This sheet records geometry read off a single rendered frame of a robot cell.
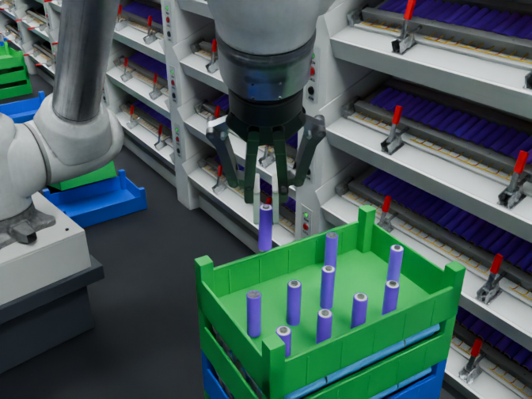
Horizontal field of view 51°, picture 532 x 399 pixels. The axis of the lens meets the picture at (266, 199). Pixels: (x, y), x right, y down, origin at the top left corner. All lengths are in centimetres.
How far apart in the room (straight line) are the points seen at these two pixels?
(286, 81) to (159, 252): 134
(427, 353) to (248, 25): 54
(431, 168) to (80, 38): 70
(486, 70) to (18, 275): 103
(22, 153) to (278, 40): 93
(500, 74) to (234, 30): 58
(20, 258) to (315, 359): 82
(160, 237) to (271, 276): 106
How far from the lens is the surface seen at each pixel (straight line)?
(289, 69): 50
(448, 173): 107
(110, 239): 190
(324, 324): 69
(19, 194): 135
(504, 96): 95
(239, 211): 170
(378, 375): 78
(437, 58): 104
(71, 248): 138
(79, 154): 135
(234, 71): 51
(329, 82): 123
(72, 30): 114
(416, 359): 82
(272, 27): 46
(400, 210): 124
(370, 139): 119
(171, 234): 189
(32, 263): 135
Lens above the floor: 99
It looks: 28 degrees down
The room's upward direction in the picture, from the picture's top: straight up
